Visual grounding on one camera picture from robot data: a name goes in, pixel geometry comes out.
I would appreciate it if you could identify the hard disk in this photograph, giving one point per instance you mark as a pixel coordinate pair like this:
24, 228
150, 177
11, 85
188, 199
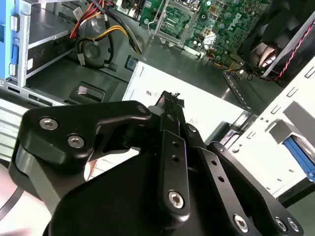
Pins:
299, 157

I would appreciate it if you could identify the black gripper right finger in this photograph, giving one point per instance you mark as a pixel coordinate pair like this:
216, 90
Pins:
241, 186

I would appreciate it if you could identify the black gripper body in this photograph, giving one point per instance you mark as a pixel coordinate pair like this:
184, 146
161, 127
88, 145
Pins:
118, 209

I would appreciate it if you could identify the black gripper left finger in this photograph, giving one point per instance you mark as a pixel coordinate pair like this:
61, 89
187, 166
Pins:
73, 123

